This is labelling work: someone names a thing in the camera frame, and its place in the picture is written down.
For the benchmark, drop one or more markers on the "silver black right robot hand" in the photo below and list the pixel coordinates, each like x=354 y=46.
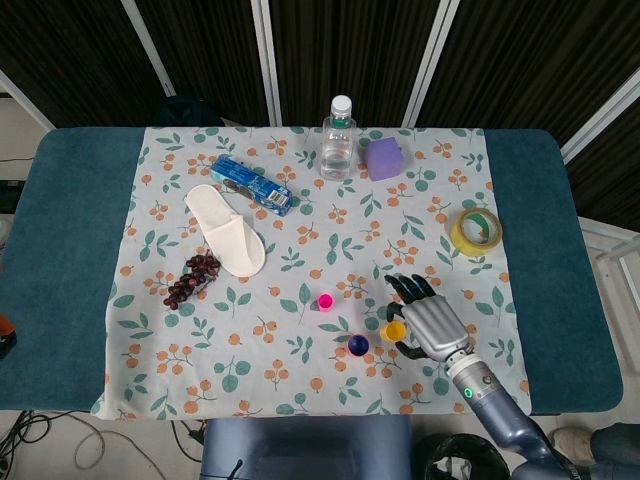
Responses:
x=435 y=325

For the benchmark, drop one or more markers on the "yellow plastic cup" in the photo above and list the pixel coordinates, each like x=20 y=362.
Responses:
x=391 y=331

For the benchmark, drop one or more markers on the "small pink plastic cup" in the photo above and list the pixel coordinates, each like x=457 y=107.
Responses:
x=325 y=301

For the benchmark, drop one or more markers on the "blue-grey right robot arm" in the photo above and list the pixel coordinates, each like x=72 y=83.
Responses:
x=500 y=405

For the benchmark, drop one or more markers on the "yellow packing tape roll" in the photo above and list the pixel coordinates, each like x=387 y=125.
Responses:
x=462 y=242

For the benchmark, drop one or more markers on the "black trash bag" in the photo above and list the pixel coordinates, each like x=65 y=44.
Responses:
x=465 y=460

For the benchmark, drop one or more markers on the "purple foam cube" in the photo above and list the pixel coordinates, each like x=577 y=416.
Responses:
x=383 y=160

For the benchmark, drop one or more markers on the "blue-grey robot torso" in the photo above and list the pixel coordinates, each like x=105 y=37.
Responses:
x=305 y=450

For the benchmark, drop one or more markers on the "white person shoe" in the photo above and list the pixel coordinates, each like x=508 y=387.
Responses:
x=572 y=445

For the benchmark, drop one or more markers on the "white metal rack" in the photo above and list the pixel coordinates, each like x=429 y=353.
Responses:
x=607 y=252

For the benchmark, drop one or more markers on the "floral fruit print tablecloth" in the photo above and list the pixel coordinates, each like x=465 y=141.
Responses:
x=250 y=360

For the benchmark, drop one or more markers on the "clear plastic water bottle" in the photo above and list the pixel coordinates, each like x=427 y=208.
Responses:
x=338 y=150

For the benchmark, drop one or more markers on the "white disposable slipper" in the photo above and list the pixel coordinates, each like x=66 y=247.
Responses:
x=225 y=235

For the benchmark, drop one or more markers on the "blue cookie box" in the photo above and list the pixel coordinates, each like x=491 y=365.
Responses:
x=250 y=185

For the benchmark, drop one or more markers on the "dark red grape bunch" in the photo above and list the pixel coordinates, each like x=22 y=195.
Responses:
x=187 y=285

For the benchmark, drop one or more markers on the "teal velvet table cover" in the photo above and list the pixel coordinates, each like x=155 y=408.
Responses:
x=60 y=250

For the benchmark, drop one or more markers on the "orange and black object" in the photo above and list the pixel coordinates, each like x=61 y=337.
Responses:
x=6 y=340

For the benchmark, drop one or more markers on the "white partition frame post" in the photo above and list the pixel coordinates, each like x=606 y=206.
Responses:
x=149 y=50
x=600 y=117
x=433 y=50
x=20 y=97
x=266 y=50

